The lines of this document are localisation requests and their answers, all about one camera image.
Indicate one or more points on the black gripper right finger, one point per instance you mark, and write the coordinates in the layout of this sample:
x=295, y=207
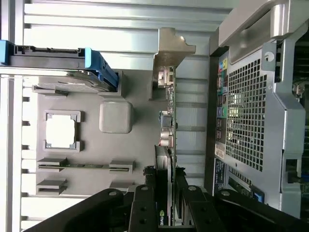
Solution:
x=200, y=212

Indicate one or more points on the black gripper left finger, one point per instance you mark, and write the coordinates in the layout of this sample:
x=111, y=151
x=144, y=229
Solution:
x=141, y=210

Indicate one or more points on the dark label sticker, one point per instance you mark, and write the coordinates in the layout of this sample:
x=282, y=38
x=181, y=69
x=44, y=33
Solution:
x=219, y=174

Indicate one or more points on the blue connector on motherboard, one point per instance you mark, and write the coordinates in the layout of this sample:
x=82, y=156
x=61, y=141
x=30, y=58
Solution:
x=258, y=194

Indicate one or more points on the green RAM stick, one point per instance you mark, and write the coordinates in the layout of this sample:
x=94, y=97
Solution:
x=84, y=166

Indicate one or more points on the grey printed parts rack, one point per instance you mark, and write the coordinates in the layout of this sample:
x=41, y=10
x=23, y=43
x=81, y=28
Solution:
x=91, y=149

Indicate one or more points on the grey rounded square block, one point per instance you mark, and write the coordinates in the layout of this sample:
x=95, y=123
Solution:
x=116, y=117

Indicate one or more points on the perforated fan grille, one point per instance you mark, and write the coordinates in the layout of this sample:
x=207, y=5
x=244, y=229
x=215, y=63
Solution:
x=246, y=113

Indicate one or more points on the rear port panel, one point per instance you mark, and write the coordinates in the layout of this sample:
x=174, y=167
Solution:
x=221, y=101

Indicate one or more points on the silver CPU chip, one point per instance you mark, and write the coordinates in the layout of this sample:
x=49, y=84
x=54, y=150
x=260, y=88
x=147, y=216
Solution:
x=60, y=129

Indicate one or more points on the grey metal PC case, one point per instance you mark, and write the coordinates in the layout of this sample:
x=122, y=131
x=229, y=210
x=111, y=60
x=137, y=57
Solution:
x=277, y=120

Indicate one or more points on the hard disk in blue caddy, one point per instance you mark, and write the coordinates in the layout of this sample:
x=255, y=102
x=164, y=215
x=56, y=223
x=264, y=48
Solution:
x=72, y=60

